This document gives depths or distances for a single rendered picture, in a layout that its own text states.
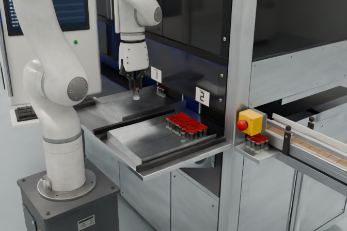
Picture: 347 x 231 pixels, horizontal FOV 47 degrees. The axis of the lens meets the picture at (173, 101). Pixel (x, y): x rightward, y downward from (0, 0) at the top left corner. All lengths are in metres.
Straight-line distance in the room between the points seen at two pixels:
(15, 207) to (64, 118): 1.67
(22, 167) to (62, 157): 2.00
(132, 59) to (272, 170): 0.83
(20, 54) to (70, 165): 0.98
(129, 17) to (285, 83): 0.70
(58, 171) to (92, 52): 1.03
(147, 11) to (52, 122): 0.45
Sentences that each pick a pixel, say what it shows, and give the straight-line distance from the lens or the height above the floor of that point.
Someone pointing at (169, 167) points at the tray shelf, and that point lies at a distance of 1.42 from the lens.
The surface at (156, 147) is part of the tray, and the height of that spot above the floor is 0.88.
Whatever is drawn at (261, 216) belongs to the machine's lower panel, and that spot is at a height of 0.44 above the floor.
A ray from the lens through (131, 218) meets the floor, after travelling 2.61.
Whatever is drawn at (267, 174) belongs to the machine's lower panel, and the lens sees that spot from 1.82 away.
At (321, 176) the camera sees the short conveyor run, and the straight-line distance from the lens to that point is 1.48.
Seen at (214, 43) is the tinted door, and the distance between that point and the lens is 1.54.
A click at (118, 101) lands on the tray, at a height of 0.88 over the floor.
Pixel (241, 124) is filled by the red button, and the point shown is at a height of 1.01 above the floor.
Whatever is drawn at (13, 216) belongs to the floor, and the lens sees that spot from 2.78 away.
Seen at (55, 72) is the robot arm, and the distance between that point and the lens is 1.14.
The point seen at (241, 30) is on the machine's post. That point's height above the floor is 1.33.
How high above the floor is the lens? 1.62
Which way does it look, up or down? 22 degrees down
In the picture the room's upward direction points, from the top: straight up
